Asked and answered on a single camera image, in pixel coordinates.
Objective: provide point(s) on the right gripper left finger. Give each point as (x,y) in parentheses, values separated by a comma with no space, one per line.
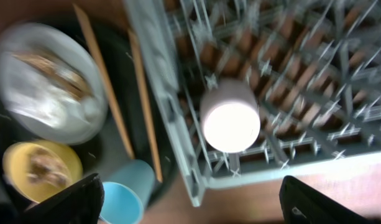
(80,203)

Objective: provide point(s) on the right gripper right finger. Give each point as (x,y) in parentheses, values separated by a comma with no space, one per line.
(301,203)

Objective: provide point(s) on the blue cup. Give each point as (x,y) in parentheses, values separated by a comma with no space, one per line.
(127,193)

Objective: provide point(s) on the food scraps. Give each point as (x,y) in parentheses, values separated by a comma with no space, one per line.
(44,167)

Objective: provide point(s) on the yellow bowl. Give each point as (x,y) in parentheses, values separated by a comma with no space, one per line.
(15,164)

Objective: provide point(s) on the white tissue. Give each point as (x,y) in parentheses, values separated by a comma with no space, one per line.
(39,99)

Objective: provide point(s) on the pink cup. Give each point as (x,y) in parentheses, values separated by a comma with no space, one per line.
(229,116)

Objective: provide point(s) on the grey plate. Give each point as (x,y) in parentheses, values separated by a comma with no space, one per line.
(29,37)

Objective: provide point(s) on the gold snack wrapper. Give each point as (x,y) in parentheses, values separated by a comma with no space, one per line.
(53,67)

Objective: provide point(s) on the wooden chopstick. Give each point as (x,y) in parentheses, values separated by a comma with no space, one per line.
(145,102)
(93,46)

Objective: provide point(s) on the grey dishwasher rack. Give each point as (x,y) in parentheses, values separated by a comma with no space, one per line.
(313,66)

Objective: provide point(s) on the round black tray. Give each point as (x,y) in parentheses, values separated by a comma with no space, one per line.
(105,152)

